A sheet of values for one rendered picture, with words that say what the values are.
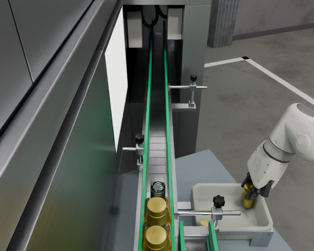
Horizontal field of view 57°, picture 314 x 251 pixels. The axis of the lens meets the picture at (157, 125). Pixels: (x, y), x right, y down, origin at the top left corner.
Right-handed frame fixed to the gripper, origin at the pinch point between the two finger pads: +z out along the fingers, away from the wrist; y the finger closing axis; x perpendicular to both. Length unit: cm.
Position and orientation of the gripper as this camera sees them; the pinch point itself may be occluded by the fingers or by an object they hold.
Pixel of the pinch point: (250, 188)
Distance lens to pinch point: 89.3
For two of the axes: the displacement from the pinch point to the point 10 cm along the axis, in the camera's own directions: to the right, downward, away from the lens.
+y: -0.1, 6.1, -7.9
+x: 9.7, 2.1, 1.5
